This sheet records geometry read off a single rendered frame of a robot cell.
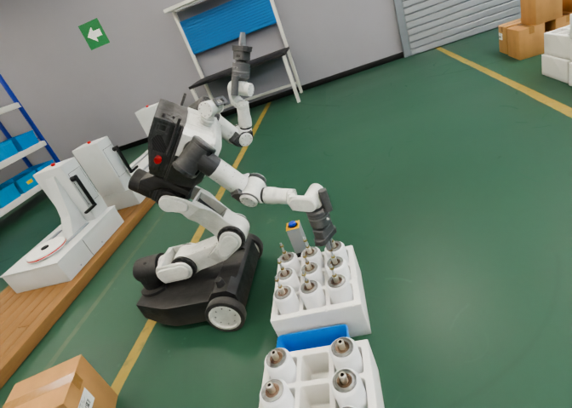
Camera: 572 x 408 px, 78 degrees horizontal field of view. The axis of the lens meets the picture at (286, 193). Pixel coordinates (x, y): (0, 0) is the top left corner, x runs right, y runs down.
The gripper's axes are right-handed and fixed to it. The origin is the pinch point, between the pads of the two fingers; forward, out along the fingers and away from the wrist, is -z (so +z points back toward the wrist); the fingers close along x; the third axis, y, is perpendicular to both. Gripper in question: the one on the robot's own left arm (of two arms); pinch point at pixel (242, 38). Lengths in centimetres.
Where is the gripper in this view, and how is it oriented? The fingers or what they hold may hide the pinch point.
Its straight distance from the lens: 188.4
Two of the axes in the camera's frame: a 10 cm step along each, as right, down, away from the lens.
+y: -7.3, 1.7, -6.6
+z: -0.9, 9.4, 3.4
